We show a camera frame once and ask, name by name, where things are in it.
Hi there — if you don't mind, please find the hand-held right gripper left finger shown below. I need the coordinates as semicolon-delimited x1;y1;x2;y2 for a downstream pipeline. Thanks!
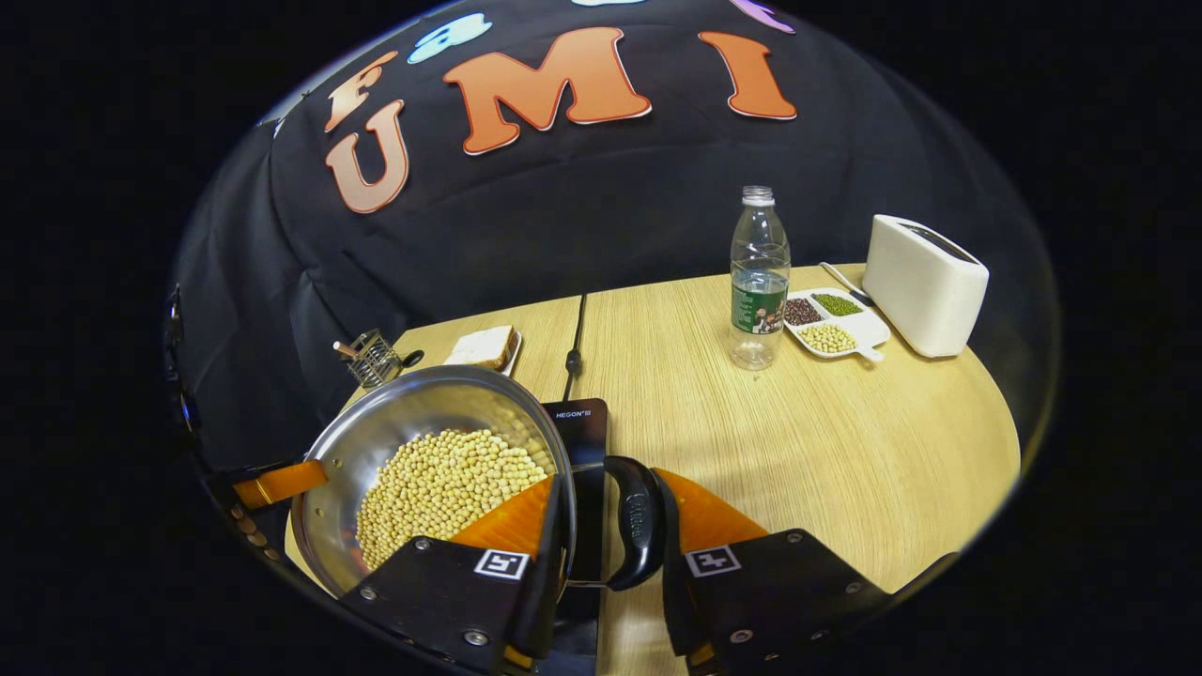
338;472;576;675

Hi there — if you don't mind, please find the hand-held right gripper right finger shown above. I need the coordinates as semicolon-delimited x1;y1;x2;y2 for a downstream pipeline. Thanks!
653;468;893;675

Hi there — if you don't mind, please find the black induction cooktop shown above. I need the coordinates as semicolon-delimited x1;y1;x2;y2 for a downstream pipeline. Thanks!
540;398;611;676

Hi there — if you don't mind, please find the steel pot with black handle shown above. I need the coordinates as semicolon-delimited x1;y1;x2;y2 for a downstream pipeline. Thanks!
291;365;670;602

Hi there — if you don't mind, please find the pile of yellow soybeans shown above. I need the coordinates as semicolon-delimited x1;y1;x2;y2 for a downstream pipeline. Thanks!
355;429;557;571

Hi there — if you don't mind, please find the plate with sandwich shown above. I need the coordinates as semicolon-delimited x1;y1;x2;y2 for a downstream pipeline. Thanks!
441;325;523;376

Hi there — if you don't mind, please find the white divided dish of beans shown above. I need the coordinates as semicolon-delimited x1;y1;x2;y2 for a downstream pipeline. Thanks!
781;287;892;363

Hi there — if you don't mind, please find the clear plastic water bottle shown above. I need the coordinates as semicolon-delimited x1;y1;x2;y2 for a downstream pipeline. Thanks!
729;185;792;371

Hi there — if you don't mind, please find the white toaster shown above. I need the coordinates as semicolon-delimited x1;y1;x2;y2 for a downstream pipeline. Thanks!
862;214;991;359

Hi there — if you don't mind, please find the metal wire holder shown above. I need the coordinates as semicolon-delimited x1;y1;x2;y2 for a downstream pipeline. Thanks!
333;329;405;390

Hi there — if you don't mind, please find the thin black power cable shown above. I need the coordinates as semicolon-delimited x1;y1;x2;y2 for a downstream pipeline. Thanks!
562;294;589;402

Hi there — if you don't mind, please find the toaster power cord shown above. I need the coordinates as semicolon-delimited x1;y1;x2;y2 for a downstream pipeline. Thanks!
819;261;876;308

